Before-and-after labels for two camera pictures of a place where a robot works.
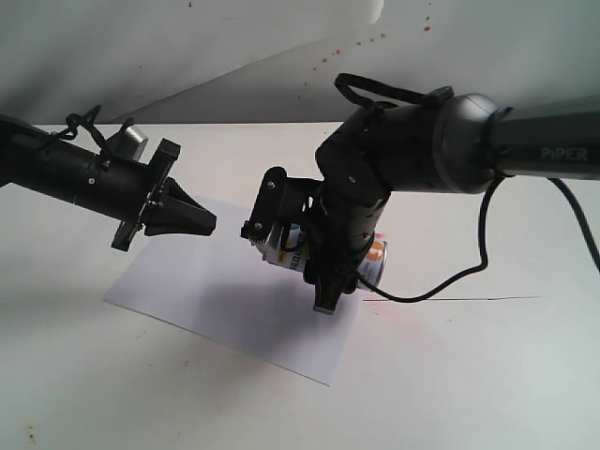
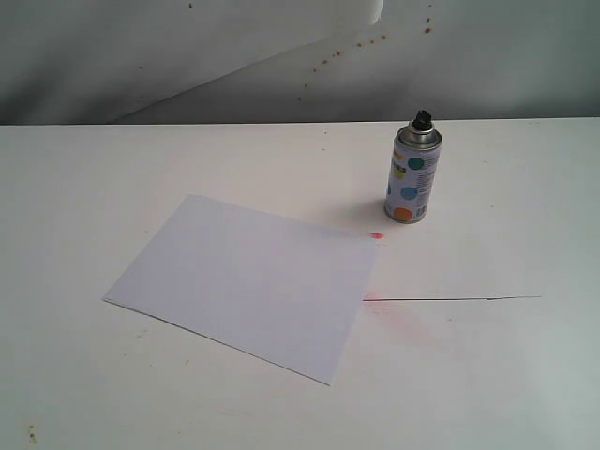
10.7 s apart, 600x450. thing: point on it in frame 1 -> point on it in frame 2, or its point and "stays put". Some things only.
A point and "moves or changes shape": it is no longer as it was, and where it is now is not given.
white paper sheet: [219, 287] stays put
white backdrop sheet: [277, 61] stays put
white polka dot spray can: [289, 247] moves or changes shape
